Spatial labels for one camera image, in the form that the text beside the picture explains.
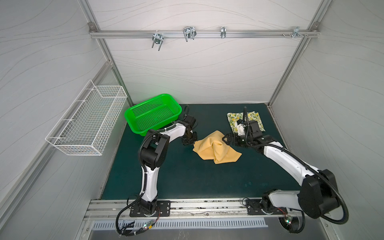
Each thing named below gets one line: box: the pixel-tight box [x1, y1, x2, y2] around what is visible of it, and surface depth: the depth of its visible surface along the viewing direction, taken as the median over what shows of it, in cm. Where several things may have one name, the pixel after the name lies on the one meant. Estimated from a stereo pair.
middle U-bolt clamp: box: [183, 26, 197, 42], surface depth 78 cm
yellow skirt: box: [192, 130, 242, 165], surface depth 91 cm
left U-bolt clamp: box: [151, 30, 164, 51], surface depth 80 cm
